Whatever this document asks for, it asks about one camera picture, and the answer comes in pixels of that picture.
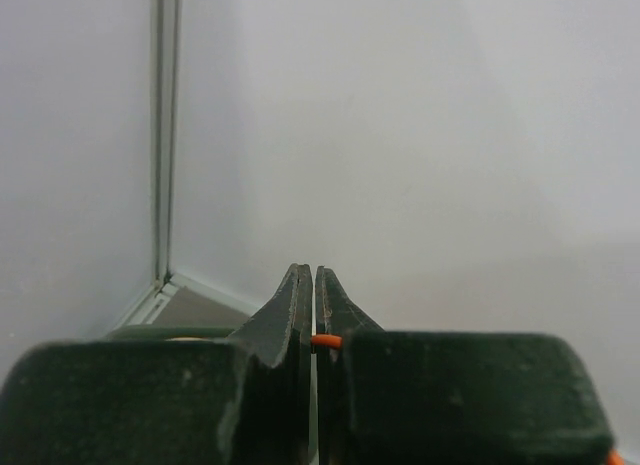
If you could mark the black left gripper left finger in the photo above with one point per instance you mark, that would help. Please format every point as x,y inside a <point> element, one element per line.
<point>274,411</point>

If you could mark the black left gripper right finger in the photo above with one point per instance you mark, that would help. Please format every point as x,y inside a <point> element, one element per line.
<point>337,316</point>

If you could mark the aluminium corner post left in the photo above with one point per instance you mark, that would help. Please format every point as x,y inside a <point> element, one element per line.
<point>165,36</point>

